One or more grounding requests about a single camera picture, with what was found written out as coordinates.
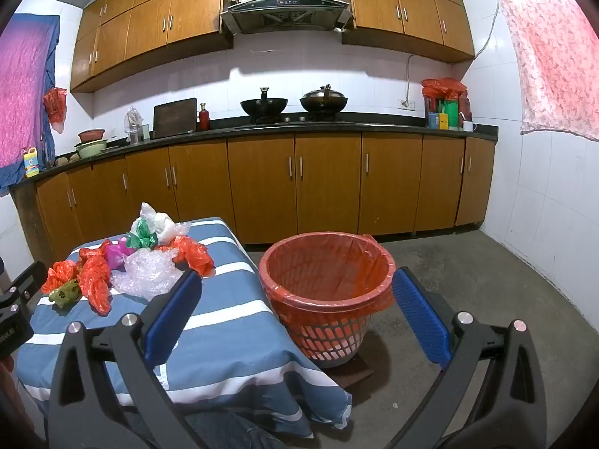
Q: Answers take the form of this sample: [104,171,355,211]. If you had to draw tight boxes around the crumpled red plastic bag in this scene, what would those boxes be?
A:
[41,261,80,295]
[76,242,114,317]

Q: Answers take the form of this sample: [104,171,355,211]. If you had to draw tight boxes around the black kitchen countertop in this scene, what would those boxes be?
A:
[9,119,499,192]

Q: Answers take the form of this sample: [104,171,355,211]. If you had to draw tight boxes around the glass jar with plastic cover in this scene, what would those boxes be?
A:
[124,106,144,145]

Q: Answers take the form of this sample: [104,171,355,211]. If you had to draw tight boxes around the open black wok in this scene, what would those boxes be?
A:
[240,87,289,120]

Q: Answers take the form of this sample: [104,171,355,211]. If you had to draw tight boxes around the green plastic bag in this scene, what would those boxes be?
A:
[125,230,158,250]

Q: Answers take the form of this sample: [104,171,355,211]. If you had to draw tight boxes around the wooden board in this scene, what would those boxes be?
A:
[328,354,376,392]

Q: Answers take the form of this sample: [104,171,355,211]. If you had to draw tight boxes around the wooden base cabinets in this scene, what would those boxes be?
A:
[35,132,497,263]

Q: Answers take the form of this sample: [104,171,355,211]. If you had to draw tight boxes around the pink plastic bag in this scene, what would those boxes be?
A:
[103,238,137,271]

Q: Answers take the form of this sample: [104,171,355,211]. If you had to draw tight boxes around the black gas stove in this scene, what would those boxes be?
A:
[233,114,357,130]

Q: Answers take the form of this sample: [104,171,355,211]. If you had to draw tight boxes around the pink and blue hanging cloth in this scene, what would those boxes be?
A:
[0,13,62,189]

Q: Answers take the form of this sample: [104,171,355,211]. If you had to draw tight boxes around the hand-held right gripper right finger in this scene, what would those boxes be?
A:
[388,266,549,449]

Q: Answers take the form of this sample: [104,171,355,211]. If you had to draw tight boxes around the pink floral curtain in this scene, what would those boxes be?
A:
[486,0,599,142]

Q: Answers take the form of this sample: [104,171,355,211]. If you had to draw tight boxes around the dark cutting board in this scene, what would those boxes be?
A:
[153,98,198,139]

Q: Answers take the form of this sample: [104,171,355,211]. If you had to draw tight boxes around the green basin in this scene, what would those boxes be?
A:
[74,139,110,159]

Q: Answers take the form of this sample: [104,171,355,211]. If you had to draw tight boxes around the yellow detergent bottle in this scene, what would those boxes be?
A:
[23,146,41,179]

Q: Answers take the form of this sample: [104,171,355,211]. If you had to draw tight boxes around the clear plastic bag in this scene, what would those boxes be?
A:
[164,221,194,240]

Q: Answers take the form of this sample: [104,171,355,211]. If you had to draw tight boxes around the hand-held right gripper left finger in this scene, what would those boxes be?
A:
[47,269,207,449]

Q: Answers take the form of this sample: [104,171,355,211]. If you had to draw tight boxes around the wooden wall cabinets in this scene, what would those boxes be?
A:
[344,0,476,64]
[70,0,235,93]

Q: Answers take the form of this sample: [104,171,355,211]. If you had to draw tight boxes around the blue white striped tablecloth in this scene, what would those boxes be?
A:
[14,217,354,440]

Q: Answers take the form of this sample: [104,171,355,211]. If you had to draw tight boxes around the steel range hood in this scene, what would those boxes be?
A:
[220,0,353,35]

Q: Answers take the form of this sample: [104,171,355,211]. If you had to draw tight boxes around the red plastic waste basket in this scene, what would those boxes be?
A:
[259,231,396,369]

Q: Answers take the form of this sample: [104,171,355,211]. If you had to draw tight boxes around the red bag over containers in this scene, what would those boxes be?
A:
[420,77,469,102]

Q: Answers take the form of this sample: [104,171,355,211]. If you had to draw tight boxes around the white wall cable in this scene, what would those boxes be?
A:
[404,0,501,104]

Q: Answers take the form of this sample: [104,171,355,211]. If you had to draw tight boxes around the large red plastic bag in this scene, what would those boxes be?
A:
[169,235,216,278]

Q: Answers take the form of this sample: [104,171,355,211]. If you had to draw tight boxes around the hanging red plastic bag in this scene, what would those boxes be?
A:
[43,87,69,134]

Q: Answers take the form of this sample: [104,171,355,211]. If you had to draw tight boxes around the person's dark trousers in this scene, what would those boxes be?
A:
[126,409,291,449]

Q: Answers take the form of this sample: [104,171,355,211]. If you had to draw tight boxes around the clear bubble wrap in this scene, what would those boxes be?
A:
[110,248,186,300]

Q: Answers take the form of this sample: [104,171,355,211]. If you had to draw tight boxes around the green box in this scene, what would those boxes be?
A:
[444,99,462,131]

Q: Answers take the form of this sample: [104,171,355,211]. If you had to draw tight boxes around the black wok with lid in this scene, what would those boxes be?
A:
[299,83,350,116]

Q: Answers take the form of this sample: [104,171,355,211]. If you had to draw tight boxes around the white plastic bag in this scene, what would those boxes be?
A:
[131,202,175,239]

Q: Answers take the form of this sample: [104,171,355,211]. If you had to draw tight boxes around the red basket liner bag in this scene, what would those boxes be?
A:
[259,231,396,313]

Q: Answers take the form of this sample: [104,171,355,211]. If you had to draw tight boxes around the green paw print packet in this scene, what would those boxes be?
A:
[48,278,82,310]

